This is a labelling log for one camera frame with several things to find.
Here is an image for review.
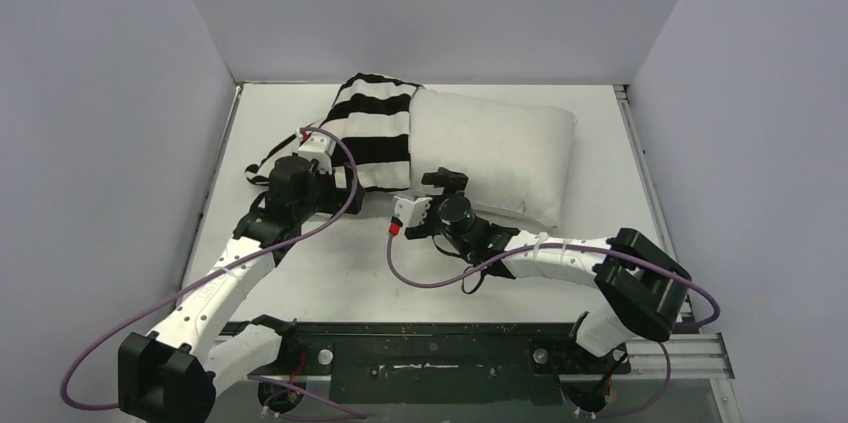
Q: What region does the white pillow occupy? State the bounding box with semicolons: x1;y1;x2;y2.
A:
409;90;577;229

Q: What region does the black white striped pillowcase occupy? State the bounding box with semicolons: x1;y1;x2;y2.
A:
244;71;426;194

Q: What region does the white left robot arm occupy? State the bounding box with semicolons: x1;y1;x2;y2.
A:
118;156;365;422

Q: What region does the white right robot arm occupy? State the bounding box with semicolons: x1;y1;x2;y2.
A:
389;168;691;371

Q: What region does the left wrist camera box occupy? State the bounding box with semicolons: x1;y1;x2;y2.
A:
293;132;336;167

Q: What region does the black metal base rail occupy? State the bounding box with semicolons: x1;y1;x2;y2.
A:
143;319;733;423

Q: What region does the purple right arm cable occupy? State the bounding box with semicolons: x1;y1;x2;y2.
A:
384;214;724;332

